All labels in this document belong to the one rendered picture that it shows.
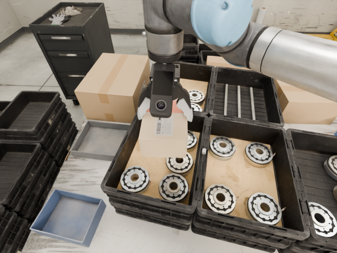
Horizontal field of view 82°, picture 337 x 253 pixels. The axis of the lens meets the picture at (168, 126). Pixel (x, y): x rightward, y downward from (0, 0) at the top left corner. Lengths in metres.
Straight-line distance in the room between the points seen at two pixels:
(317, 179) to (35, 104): 1.82
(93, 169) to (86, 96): 0.37
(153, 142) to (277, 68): 0.30
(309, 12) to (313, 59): 4.03
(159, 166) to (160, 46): 0.50
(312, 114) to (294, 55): 0.94
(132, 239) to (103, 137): 0.52
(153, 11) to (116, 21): 3.64
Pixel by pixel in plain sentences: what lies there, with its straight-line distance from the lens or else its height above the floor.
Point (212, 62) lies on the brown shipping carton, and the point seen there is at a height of 0.86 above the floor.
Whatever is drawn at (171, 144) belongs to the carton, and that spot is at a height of 1.11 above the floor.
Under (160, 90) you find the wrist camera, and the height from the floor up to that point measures 1.25.
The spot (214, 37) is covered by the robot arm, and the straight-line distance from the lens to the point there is 0.28.
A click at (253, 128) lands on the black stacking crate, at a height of 0.91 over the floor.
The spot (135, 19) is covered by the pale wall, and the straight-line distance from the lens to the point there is 3.91.
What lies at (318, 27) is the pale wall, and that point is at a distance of 4.57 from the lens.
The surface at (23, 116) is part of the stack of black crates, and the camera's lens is 1.78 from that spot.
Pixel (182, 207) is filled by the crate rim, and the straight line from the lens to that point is 0.60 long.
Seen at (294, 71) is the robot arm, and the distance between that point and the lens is 0.35.
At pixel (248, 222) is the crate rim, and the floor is 0.93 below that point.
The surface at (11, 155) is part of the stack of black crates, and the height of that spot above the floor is 0.38.
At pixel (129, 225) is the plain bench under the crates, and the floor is 0.70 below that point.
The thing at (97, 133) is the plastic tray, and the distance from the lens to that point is 1.10.
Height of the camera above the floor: 1.49
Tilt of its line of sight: 48 degrees down
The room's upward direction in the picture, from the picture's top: straight up
